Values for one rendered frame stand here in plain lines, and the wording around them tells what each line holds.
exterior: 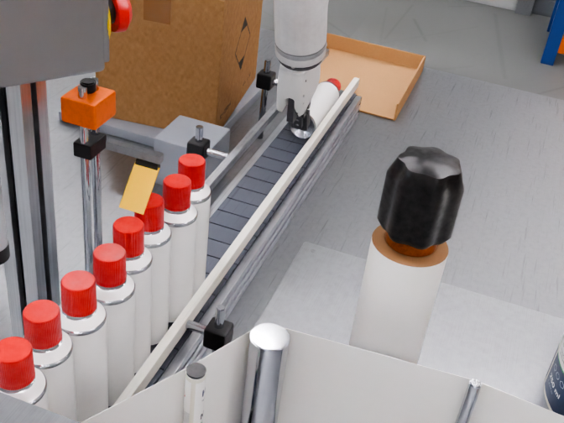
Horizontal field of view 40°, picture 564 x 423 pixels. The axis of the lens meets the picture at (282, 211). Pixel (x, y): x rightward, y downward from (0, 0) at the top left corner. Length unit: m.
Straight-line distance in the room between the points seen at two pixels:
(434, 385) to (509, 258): 0.61
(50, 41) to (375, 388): 0.44
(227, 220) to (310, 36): 0.31
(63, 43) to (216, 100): 0.80
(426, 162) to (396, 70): 1.11
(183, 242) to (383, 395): 0.31
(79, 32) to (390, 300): 0.45
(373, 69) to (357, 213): 0.63
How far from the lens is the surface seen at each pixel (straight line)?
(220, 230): 1.20
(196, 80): 1.45
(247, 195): 1.28
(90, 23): 0.68
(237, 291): 1.13
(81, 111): 0.85
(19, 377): 0.72
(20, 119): 0.86
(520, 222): 1.46
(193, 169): 0.95
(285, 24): 1.24
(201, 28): 1.41
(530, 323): 1.15
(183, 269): 0.97
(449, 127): 1.72
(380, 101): 1.77
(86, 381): 0.84
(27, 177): 0.89
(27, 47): 0.66
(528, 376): 1.07
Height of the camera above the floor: 1.58
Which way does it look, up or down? 34 degrees down
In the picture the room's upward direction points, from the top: 7 degrees clockwise
